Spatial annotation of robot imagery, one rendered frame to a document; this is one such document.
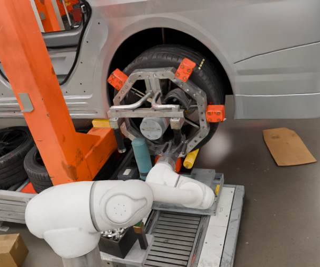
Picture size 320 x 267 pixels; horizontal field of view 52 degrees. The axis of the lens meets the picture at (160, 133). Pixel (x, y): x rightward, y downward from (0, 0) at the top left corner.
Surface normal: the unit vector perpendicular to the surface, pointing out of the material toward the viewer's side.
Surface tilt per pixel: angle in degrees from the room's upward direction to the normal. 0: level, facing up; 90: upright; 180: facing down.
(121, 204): 58
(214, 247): 0
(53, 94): 90
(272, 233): 0
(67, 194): 19
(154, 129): 90
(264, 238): 0
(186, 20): 90
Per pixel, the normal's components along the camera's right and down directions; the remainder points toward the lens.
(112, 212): 0.09, -0.09
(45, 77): 0.93, 0.02
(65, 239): -0.05, 0.35
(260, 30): -0.31, 0.52
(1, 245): -0.18, -0.85
